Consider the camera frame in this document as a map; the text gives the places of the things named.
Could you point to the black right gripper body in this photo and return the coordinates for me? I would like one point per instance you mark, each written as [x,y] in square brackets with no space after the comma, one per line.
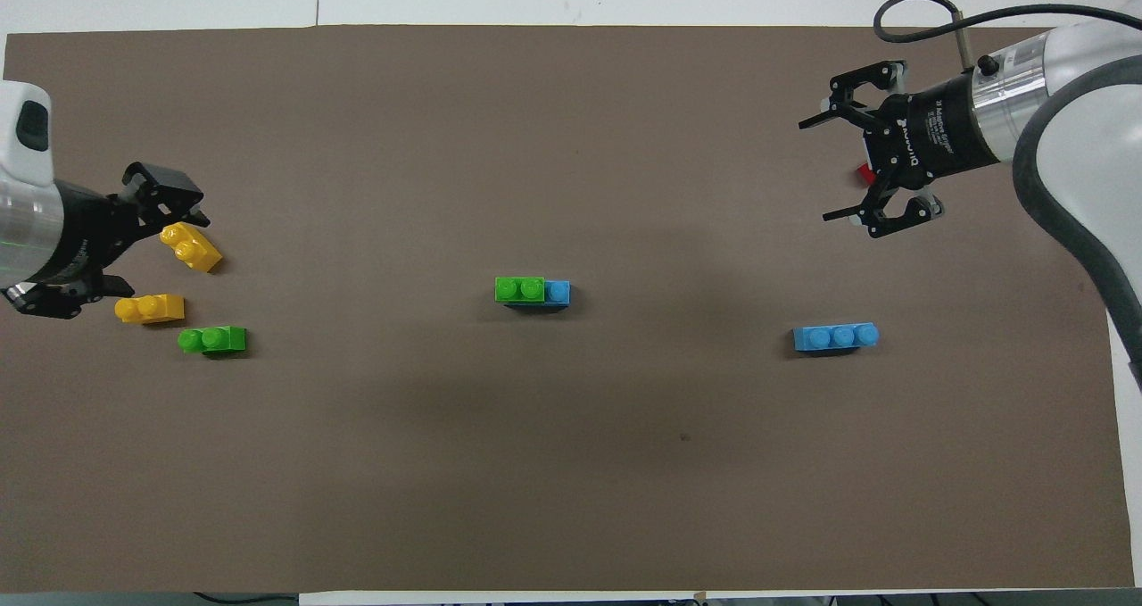
[937,133]

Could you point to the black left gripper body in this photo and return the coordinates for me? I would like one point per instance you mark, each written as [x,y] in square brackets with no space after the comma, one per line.
[89,236]

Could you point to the blue three-stud toy brick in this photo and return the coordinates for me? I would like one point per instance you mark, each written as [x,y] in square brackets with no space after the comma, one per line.
[558,293]
[834,338]

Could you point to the green two-stud toy brick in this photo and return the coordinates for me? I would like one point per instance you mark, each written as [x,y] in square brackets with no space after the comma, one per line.
[519,289]
[219,340]

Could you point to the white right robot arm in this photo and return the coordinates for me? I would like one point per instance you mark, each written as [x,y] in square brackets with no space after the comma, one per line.
[1071,142]

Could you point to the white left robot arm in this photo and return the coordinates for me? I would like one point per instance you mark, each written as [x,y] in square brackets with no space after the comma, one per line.
[22,222]

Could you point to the red one-stud toy brick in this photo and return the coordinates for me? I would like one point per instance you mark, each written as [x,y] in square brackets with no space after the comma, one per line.
[864,174]

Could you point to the yellow two-stud toy brick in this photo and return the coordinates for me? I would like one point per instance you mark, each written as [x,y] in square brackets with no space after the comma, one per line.
[192,249]
[156,309]

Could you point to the brown table mat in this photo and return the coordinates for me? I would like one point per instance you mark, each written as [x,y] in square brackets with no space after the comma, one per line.
[571,454]

